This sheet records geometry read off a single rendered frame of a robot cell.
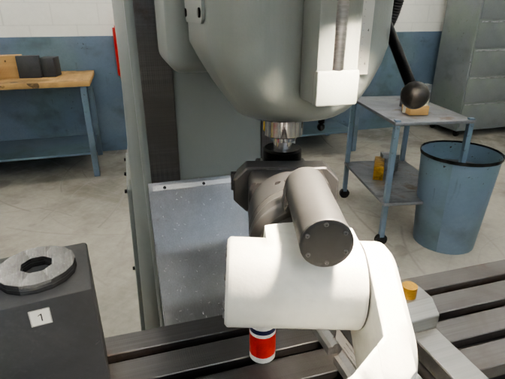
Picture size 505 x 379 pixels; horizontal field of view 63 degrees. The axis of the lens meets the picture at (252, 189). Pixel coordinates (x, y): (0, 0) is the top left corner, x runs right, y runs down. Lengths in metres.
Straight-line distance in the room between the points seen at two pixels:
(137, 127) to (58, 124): 3.98
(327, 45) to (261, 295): 0.21
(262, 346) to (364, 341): 0.35
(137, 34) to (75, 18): 3.86
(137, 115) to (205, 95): 0.14
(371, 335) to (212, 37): 0.29
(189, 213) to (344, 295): 0.63
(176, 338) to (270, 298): 0.45
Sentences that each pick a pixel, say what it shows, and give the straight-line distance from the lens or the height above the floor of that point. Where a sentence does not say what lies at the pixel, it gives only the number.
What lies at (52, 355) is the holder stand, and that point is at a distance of 0.59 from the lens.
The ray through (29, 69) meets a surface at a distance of 4.23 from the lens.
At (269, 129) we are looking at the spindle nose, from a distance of 0.48.
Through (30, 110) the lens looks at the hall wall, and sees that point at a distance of 4.84.
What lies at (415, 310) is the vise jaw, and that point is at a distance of 0.64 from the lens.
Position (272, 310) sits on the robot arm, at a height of 1.23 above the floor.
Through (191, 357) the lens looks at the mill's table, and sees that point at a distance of 0.69.
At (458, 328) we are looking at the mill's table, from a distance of 0.80.
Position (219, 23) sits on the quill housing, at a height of 1.41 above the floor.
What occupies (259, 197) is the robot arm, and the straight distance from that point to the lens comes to 0.38.
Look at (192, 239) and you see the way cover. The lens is 0.88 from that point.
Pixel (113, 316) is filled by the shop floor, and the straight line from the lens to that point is 2.28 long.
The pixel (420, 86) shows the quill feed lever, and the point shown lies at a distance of 0.48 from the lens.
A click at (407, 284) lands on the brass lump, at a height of 1.06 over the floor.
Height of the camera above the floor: 1.41
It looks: 23 degrees down
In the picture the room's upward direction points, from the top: straight up
